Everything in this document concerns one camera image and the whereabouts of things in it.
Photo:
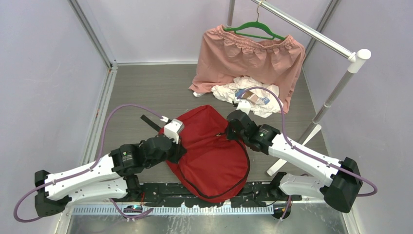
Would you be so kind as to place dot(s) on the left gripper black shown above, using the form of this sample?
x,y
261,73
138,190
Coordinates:
x,y
178,150

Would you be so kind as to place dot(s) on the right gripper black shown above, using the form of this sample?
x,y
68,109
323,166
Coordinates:
x,y
230,134

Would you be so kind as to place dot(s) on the red backpack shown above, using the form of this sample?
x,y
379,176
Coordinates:
x,y
212,161

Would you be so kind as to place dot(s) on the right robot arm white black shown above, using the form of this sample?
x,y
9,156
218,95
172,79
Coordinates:
x,y
336,182

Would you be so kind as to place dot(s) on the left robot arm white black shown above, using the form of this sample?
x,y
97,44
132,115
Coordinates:
x,y
113,176

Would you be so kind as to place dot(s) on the white crumpled cloth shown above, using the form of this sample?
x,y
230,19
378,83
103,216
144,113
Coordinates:
x,y
263,104

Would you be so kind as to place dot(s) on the pink skirt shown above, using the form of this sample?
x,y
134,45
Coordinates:
x,y
224,56

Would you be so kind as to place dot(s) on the green clothes hanger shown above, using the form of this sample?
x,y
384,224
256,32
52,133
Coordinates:
x,y
255,25

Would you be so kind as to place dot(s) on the silver white clothes rack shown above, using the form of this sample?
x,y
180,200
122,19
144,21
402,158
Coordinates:
x,y
355,61

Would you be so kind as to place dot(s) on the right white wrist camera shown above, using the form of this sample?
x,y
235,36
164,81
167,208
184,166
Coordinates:
x,y
242,105

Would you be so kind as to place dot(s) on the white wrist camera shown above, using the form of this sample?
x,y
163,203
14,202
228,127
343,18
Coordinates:
x,y
242,105
173,128

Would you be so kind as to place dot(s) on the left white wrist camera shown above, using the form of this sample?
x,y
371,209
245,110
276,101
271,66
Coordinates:
x,y
173,128

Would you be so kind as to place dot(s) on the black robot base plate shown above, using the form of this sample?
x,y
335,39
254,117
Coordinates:
x,y
247,195

